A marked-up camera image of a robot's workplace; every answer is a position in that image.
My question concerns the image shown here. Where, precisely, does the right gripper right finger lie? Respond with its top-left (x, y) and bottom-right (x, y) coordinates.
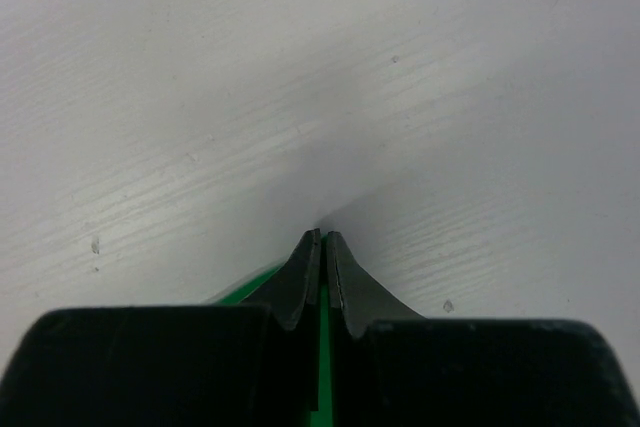
top-left (325, 231), bottom-right (422, 426)

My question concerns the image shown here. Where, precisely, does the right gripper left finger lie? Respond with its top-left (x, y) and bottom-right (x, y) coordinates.
top-left (242, 229), bottom-right (321, 410)

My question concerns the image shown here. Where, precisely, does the green t shirt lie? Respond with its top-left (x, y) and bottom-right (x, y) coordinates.
top-left (204, 265), bottom-right (333, 426)

